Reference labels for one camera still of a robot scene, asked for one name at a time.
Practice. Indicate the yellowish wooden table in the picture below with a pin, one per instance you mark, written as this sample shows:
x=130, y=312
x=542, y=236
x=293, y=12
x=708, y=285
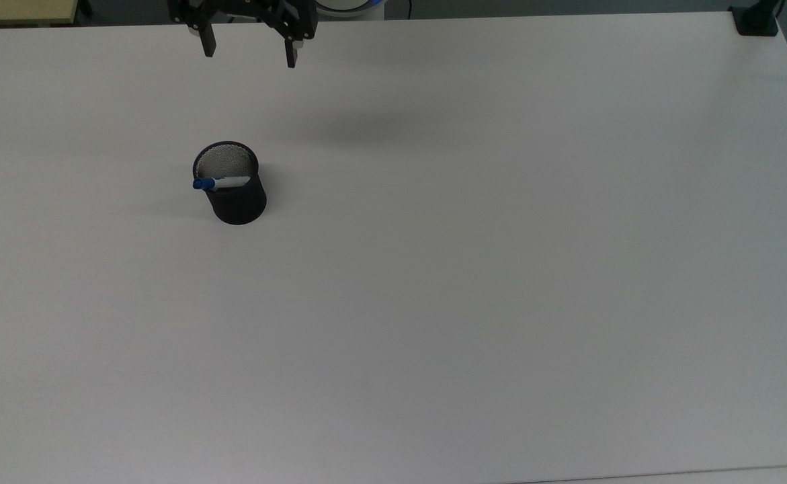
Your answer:
x=10, y=10

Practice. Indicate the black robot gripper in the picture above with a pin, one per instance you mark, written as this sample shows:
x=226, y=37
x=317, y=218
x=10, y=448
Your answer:
x=245, y=8

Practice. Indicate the white marker with blue cap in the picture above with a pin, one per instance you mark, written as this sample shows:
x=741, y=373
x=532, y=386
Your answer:
x=228, y=182

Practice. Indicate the black camera stand clamp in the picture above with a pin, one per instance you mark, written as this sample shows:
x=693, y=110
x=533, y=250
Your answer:
x=755, y=23

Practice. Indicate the black mesh pen cup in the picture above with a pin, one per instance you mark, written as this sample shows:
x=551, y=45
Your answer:
x=238, y=205

